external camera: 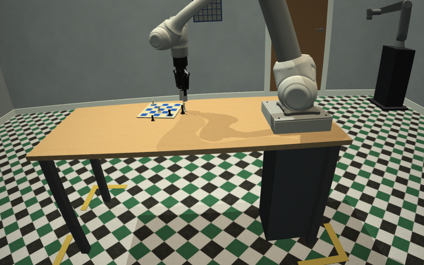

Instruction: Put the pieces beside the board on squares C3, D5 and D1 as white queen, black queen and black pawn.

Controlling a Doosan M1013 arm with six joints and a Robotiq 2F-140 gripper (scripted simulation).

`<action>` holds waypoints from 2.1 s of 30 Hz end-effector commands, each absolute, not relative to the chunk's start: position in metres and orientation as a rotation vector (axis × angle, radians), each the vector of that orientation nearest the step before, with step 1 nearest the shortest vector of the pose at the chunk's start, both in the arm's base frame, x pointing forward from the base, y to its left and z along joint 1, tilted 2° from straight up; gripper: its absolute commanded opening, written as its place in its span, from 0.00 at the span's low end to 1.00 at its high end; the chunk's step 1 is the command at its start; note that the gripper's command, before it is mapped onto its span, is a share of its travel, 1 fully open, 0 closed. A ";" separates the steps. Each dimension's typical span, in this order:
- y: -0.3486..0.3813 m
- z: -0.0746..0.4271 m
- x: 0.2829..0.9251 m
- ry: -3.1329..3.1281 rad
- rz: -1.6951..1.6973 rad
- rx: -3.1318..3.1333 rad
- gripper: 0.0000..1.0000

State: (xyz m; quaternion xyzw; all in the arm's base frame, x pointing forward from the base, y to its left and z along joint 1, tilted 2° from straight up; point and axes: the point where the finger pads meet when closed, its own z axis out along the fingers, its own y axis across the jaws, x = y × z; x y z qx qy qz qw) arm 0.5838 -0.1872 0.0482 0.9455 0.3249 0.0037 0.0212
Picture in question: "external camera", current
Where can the blue and cream chessboard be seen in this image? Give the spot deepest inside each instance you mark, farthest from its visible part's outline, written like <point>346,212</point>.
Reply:
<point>153,110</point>

